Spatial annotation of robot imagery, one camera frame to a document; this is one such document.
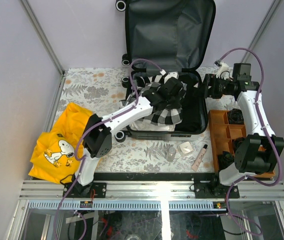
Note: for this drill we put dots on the black rolled item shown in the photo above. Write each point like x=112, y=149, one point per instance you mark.
x=238, y=142
x=235, y=117

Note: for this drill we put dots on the black garment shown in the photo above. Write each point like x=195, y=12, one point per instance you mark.
x=193, y=120

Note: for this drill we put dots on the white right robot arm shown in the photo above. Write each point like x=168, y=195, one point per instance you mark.
x=261, y=149

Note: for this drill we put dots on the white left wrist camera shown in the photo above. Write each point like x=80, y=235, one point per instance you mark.
x=168, y=76

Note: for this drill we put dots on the cream white cloth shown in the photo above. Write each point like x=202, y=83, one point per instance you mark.
x=145, y=126

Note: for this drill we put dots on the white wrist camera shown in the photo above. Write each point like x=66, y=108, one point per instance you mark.
x=168, y=76
x=224, y=71

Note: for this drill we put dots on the black rolled item top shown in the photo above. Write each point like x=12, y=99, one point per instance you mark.
x=235, y=117

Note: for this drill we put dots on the small clear glass bottle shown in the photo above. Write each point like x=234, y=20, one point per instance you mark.
x=171, y=153

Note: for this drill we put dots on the black rolled item middle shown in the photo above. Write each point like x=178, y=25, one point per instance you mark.
x=238, y=142

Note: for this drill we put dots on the aluminium front rail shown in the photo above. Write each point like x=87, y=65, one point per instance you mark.
x=151, y=190

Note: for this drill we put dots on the yellow Snoopy t-shirt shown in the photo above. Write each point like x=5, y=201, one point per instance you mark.
x=53, y=157

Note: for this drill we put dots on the black open suitcase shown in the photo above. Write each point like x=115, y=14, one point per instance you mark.
x=173, y=34

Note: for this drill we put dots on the dark green rolled item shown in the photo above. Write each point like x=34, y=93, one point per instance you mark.
x=225, y=160

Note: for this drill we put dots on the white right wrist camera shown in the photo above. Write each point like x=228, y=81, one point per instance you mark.
x=224, y=71

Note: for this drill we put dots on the floral patterned table cloth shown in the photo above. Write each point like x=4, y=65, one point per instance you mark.
x=100, y=90

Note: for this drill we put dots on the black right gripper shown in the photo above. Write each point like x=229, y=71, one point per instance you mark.
x=211, y=80

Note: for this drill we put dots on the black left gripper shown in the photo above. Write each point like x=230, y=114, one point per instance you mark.
x=175, y=103

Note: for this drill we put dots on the pink cosmetic tube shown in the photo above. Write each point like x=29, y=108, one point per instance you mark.
x=199, y=158

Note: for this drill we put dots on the small white box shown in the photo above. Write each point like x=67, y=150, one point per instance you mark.
x=185, y=149

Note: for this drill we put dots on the black white checkered cloth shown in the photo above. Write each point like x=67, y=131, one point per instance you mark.
x=138, y=85

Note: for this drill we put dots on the wooden compartment organizer tray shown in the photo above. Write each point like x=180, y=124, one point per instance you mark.
x=224, y=137

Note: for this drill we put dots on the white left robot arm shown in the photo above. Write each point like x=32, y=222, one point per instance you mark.
x=96, y=140

